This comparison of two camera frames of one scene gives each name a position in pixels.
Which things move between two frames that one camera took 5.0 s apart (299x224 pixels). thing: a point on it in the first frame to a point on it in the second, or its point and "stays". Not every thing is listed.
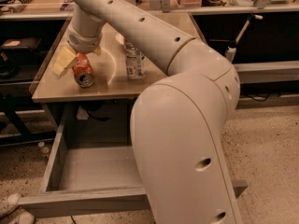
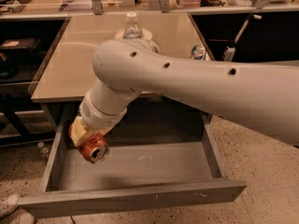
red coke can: (82, 71) to (93, 147)
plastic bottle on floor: (44, 150) stays
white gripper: (83, 43) to (100, 116)
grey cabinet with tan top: (95, 93) stays
